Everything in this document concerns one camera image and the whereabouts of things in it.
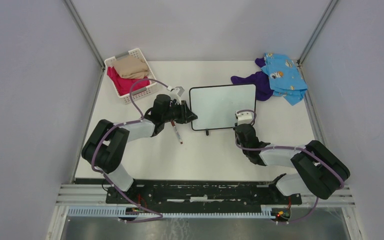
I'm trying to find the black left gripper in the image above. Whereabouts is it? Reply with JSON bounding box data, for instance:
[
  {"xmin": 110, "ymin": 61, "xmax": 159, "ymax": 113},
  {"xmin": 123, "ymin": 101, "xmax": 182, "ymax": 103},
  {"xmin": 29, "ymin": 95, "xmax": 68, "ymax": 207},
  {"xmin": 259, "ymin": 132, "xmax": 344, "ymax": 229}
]
[{"xmin": 162, "ymin": 100, "xmax": 197, "ymax": 124}]

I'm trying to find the red whiteboard marker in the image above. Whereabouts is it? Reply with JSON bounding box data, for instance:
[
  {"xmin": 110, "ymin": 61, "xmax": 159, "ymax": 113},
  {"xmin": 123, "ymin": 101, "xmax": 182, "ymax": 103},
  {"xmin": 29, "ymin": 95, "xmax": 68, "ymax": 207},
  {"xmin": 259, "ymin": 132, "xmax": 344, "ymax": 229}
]
[{"xmin": 170, "ymin": 121, "xmax": 183, "ymax": 145}]

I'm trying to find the black framed whiteboard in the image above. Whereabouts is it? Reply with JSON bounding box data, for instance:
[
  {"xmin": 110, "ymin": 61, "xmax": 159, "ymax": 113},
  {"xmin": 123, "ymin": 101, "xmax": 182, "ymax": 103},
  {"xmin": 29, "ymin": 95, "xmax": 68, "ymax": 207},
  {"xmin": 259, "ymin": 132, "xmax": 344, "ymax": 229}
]
[{"xmin": 189, "ymin": 84, "xmax": 256, "ymax": 132}]

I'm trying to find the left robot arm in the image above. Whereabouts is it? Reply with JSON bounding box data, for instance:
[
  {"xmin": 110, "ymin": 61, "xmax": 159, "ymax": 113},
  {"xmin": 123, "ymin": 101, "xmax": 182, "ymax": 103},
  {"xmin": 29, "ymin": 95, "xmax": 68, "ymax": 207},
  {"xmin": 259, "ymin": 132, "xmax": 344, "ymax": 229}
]
[{"xmin": 81, "ymin": 94, "xmax": 198, "ymax": 204}]

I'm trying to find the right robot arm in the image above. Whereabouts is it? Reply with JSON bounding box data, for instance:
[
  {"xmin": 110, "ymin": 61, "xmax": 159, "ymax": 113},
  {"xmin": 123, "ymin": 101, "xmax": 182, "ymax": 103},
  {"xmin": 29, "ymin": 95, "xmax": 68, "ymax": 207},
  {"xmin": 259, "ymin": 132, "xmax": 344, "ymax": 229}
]
[{"xmin": 234, "ymin": 124, "xmax": 351, "ymax": 204}]

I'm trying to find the purple cloth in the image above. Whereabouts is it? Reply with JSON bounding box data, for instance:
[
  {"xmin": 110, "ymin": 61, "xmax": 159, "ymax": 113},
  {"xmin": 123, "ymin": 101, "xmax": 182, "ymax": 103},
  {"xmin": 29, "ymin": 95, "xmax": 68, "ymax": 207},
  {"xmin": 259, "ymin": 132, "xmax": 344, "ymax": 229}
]
[{"xmin": 230, "ymin": 70, "xmax": 274, "ymax": 102}]

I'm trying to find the blue patterned cloth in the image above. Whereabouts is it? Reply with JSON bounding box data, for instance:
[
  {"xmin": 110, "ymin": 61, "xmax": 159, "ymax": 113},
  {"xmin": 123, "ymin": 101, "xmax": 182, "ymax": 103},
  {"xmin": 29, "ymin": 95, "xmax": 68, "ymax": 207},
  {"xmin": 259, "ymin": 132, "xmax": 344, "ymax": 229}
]
[{"xmin": 261, "ymin": 52, "xmax": 308, "ymax": 106}]

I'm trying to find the magenta cloth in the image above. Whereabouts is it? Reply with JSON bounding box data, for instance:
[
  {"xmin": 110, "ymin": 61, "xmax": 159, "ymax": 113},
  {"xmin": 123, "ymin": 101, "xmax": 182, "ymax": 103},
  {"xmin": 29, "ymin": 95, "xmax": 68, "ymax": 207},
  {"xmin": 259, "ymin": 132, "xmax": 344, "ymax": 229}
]
[{"xmin": 107, "ymin": 67, "xmax": 148, "ymax": 96}]

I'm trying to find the beige folded cloth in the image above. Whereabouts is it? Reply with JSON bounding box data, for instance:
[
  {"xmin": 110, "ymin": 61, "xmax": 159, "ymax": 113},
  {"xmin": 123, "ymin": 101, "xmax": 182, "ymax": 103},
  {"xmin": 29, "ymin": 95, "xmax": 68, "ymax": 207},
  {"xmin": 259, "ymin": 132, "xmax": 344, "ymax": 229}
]
[{"xmin": 112, "ymin": 55, "xmax": 150, "ymax": 79}]

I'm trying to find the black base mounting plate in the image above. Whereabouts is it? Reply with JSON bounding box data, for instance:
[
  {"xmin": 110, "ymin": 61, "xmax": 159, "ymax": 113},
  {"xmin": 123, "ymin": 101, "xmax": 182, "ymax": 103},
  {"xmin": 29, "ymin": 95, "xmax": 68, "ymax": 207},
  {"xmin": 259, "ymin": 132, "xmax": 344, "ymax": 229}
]
[{"xmin": 105, "ymin": 179, "xmax": 302, "ymax": 214}]

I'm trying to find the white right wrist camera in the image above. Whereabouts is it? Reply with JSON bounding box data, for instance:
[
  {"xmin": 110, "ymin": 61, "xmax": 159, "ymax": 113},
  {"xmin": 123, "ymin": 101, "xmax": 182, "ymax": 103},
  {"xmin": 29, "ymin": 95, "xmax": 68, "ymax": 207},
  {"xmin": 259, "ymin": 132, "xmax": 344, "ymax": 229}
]
[{"xmin": 235, "ymin": 111, "xmax": 254, "ymax": 126}]

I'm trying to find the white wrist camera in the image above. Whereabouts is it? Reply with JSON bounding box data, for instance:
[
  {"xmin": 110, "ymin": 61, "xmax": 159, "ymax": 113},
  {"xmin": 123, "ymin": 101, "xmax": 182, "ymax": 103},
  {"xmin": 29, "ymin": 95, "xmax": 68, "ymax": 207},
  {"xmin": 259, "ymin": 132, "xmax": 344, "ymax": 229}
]
[
  {"xmin": 235, "ymin": 111, "xmax": 254, "ymax": 126},
  {"xmin": 169, "ymin": 86, "xmax": 185, "ymax": 99}
]

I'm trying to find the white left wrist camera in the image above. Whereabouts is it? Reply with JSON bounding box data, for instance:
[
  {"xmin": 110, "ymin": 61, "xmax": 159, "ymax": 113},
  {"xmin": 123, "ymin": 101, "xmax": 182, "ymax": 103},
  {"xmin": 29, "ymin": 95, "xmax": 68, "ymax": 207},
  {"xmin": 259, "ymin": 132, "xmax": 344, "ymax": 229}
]
[{"xmin": 169, "ymin": 86, "xmax": 185, "ymax": 99}]

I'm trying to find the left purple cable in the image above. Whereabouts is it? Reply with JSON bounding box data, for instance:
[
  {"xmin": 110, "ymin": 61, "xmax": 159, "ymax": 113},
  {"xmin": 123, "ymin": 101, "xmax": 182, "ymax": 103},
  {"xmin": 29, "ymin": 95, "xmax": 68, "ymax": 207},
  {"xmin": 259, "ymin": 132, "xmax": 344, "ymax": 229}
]
[{"xmin": 91, "ymin": 78, "xmax": 175, "ymax": 224}]

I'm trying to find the white slotted cable duct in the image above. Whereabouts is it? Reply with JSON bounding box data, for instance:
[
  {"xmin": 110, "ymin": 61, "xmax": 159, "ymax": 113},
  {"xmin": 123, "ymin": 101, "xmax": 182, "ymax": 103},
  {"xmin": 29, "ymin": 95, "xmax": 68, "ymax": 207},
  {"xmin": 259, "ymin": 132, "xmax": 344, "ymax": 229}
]
[{"xmin": 67, "ymin": 206, "xmax": 275, "ymax": 220}]

